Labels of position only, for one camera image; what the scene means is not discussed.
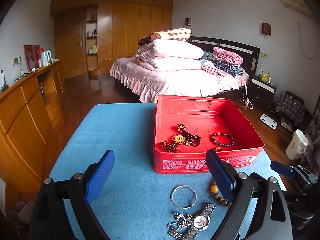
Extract brown wooden bead bracelet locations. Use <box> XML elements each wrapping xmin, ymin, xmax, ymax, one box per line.
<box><xmin>209</xmin><ymin>179</ymin><xmax>232</xmax><ymax>208</ymax></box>

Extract multicolour stone bead bracelet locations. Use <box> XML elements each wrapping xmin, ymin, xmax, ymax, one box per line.
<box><xmin>210</xmin><ymin>132</ymin><xmax>235</xmax><ymax>147</ymax></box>

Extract black bead necklace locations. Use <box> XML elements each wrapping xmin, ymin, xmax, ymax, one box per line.
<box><xmin>176</xmin><ymin>123</ymin><xmax>202</xmax><ymax>147</ymax></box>

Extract silver wristwatch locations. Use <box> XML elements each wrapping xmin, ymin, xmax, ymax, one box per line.
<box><xmin>182</xmin><ymin>202</ymin><xmax>216</xmax><ymax>239</ymax></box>

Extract thin silver bangle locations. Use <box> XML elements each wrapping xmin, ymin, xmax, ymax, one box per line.
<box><xmin>170</xmin><ymin>185</ymin><xmax>197</xmax><ymax>210</ymax></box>

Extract silver chain necklace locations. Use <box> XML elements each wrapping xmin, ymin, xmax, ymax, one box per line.
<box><xmin>166</xmin><ymin>211</ymin><xmax>194</xmax><ymax>239</ymax></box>

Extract amber pendant dark beads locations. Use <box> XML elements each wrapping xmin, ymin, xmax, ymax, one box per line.
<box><xmin>158</xmin><ymin>134</ymin><xmax>185</xmax><ymax>153</ymax></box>

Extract blue table cloth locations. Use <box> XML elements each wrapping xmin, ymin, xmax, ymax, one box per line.
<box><xmin>50</xmin><ymin>103</ymin><xmax>276</xmax><ymax>239</ymax></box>

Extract white bathroom scale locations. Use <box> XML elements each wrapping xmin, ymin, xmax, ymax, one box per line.
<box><xmin>260</xmin><ymin>114</ymin><xmax>277</xmax><ymax>129</ymax></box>

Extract plaid bag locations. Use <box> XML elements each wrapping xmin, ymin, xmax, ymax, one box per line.
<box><xmin>274</xmin><ymin>91</ymin><xmax>306</xmax><ymax>128</ymax></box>

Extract red metal tin box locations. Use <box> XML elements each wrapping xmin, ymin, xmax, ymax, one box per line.
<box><xmin>153</xmin><ymin>95</ymin><xmax>265</xmax><ymax>174</ymax></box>

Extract black nightstand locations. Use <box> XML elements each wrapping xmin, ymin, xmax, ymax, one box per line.
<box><xmin>248</xmin><ymin>77</ymin><xmax>277</xmax><ymax>111</ymax></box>

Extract wooden sideboard cabinet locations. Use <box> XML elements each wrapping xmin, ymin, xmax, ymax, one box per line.
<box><xmin>1</xmin><ymin>61</ymin><xmax>66</xmax><ymax>205</ymax></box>

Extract yellow Pikachu toy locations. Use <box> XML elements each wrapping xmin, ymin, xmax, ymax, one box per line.
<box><xmin>260</xmin><ymin>70</ymin><xmax>271</xmax><ymax>83</ymax></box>

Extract plaid folded clothes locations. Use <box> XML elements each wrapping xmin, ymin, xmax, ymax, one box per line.
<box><xmin>208</xmin><ymin>57</ymin><xmax>246</xmax><ymax>77</ymax></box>

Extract bed with pink cover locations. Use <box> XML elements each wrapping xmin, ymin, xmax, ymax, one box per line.
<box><xmin>110</xmin><ymin>36</ymin><xmax>260</xmax><ymax>103</ymax></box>

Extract pink folded clothes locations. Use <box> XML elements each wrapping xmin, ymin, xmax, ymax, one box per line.
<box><xmin>213</xmin><ymin>47</ymin><xmax>244</xmax><ymax>66</ymax></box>

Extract white electric kettle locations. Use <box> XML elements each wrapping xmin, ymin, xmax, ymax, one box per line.
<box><xmin>41</xmin><ymin>50</ymin><xmax>52</xmax><ymax>67</ymax></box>

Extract pink folded quilt stack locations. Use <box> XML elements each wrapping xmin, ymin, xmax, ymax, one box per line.
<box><xmin>136</xmin><ymin>39</ymin><xmax>204</xmax><ymax>72</ymax></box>

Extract spotted cream blanket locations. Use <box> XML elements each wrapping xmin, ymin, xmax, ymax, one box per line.
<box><xmin>138</xmin><ymin>28</ymin><xmax>192</xmax><ymax>47</ymax></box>

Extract wooden wardrobe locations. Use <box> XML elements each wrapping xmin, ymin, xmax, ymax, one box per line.
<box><xmin>50</xmin><ymin>0</ymin><xmax>174</xmax><ymax>79</ymax></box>

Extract air conditioner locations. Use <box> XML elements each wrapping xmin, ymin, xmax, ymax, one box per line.
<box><xmin>283</xmin><ymin>0</ymin><xmax>316</xmax><ymax>21</ymax></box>

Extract white power strip cable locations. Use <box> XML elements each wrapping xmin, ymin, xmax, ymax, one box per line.
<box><xmin>240</xmin><ymin>84</ymin><xmax>256</xmax><ymax>110</ymax></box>

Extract brown wall calendar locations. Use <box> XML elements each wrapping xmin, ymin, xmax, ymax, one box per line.
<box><xmin>261</xmin><ymin>22</ymin><xmax>271</xmax><ymax>36</ymax></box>

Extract red picture frame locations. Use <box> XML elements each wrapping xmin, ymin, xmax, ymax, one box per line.
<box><xmin>23</xmin><ymin>45</ymin><xmax>41</xmax><ymax>71</ymax></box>

